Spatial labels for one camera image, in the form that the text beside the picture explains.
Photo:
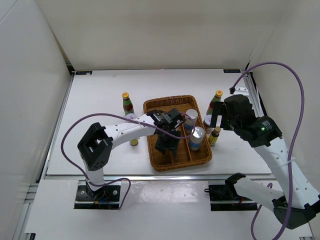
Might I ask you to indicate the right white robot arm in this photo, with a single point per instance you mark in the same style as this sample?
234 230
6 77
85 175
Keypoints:
298 201

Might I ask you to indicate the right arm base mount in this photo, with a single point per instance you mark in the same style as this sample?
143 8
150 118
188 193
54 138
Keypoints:
222 201

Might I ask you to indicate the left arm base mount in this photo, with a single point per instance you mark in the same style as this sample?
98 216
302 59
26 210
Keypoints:
105 198

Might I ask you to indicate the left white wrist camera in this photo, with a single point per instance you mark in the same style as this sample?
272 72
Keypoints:
160 116

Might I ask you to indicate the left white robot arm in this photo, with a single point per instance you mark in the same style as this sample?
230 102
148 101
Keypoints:
97 143

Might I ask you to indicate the green sauce bottle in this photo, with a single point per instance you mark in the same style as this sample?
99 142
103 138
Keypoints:
216 98
127 104

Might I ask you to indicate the silver-top shaker bottle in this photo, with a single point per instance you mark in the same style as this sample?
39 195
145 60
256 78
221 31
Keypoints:
191 118
196 138

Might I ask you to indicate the woven wicker basket tray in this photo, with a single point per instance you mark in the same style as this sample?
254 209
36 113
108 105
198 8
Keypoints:
184 156

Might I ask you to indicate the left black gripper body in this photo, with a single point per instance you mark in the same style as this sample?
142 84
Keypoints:
167 139

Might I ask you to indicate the left small yellow bottle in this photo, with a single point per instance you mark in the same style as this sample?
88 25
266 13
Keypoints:
134 142

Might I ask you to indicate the left green sauce bottle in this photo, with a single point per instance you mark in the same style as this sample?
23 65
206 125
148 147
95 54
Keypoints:
127 104

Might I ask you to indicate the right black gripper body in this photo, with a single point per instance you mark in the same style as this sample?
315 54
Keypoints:
227 123

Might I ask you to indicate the left white-lid jar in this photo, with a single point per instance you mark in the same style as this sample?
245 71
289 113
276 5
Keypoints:
131 116

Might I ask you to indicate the right white-lid jar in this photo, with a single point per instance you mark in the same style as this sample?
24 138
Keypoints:
207 124

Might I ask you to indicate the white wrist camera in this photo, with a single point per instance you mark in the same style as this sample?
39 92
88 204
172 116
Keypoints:
160 116
241 91

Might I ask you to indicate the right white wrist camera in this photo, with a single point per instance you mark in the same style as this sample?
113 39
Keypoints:
241 91

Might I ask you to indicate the right green sauce bottle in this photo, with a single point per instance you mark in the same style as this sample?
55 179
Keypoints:
216 98

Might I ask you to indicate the small yellow bottle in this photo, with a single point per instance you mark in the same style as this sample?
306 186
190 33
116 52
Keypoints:
214 136
134 142

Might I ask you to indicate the white-lid jar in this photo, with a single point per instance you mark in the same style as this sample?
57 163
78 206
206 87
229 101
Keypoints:
131 116
207 124

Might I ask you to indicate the right small yellow bottle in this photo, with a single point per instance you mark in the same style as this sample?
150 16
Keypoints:
214 136

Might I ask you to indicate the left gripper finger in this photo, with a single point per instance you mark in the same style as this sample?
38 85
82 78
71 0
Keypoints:
159 147
174 149

